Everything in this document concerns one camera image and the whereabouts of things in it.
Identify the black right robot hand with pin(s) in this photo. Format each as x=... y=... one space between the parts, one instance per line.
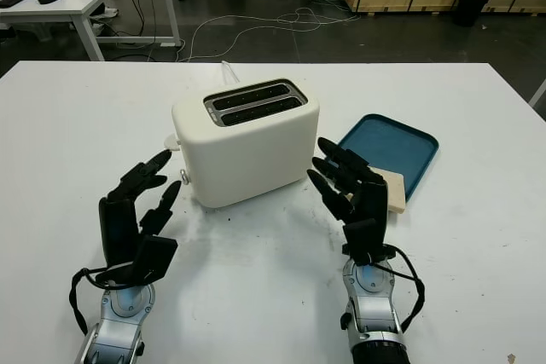
x=373 y=202

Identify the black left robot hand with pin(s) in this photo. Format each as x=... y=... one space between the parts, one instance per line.
x=119 y=227

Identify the white bread slice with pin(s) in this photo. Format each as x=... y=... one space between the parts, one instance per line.
x=396 y=193

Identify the cream toaster lever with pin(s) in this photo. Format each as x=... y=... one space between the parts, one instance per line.
x=171 y=142

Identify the blue plastic tray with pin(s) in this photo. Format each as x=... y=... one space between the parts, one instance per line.
x=392 y=142

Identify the cream white two-slot toaster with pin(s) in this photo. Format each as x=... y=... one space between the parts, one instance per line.
x=251 y=155

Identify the black waste bin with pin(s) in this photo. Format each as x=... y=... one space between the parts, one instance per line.
x=469 y=10

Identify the white office desk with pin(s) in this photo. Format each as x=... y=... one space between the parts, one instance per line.
x=85 y=4

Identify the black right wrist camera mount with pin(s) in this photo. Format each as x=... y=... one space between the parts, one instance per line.
x=360 y=240

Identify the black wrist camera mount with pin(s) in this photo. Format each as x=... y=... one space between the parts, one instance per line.
x=155 y=253
x=360 y=240

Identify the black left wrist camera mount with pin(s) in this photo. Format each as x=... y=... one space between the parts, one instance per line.
x=155 y=253

